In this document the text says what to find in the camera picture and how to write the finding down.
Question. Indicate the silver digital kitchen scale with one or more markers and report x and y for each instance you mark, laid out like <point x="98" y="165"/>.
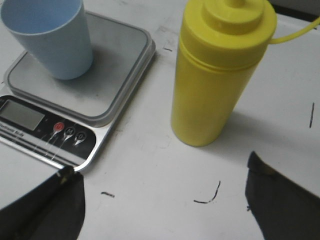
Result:
<point x="65" y="122"/>

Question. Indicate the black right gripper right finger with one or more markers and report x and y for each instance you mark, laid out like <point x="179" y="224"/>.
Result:
<point x="282" y="209"/>

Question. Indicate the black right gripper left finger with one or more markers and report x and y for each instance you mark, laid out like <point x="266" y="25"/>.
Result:
<point x="54" y="210"/>

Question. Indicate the light blue plastic cup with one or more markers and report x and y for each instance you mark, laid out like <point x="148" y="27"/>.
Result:
<point x="54" y="32"/>

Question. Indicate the yellow squeeze bottle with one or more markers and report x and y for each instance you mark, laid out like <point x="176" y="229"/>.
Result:
<point x="220" y="45"/>

